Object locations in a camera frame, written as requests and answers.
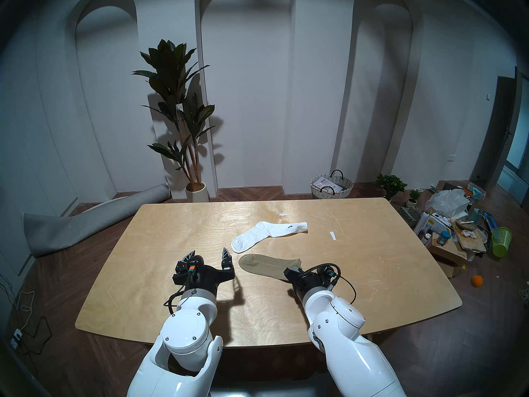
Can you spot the white power strip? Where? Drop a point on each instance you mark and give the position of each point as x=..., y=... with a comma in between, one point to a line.
x=15, y=338

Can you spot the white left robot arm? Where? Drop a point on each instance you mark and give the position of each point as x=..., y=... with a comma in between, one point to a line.
x=186, y=330

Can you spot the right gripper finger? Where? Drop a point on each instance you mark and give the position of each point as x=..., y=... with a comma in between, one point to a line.
x=289, y=273

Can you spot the white plant pot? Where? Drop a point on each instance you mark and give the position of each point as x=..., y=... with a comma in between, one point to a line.
x=197, y=192

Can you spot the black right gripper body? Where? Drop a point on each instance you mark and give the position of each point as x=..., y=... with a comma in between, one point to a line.
x=314, y=278

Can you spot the green plastic basket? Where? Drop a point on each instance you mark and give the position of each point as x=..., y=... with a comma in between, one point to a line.
x=501, y=242

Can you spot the tiny potted plant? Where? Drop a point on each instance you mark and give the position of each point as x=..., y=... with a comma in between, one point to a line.
x=413, y=197

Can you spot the white sock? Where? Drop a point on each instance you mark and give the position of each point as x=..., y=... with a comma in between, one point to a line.
x=264, y=231

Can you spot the olive ribbed sock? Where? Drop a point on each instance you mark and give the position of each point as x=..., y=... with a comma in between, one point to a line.
x=264, y=266

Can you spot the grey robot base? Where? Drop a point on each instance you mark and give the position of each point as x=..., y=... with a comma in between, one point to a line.
x=268, y=388

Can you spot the white printed carton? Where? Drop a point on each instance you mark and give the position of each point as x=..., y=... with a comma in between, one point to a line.
x=439, y=223

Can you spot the blue lid jar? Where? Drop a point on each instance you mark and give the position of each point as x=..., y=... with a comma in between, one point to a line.
x=444, y=238

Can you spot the tall green leafy plant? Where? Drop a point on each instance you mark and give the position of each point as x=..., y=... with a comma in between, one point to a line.
x=169, y=65

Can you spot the wooden cutting board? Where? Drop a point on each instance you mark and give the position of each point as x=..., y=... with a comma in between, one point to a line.
x=471, y=241

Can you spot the small bushy potted plant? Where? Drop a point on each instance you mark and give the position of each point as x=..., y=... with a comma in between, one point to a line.
x=390, y=184

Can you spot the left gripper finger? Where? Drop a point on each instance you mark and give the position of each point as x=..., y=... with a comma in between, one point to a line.
x=189, y=255
x=227, y=259

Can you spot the rolled grey carpet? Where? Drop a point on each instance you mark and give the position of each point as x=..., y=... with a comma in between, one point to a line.
x=66, y=230

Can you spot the blue flat tool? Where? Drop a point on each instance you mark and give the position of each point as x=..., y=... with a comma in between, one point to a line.
x=490, y=221

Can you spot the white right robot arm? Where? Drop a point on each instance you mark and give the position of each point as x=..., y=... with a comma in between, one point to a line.
x=343, y=330

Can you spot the dark door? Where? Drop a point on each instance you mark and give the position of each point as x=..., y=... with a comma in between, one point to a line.
x=496, y=127

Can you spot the white plastic bag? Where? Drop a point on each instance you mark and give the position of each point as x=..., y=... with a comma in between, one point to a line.
x=448, y=202

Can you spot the teal tissue box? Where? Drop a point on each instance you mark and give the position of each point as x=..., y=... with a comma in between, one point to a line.
x=476, y=191

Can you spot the orange fruit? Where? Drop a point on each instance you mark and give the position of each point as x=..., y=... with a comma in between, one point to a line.
x=477, y=281

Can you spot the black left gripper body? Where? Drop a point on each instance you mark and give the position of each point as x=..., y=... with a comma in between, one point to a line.
x=202, y=276

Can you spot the brown cardboard box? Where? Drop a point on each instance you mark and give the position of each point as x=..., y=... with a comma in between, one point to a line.
x=448, y=257

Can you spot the white paper roll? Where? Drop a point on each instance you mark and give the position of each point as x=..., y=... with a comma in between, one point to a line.
x=421, y=224

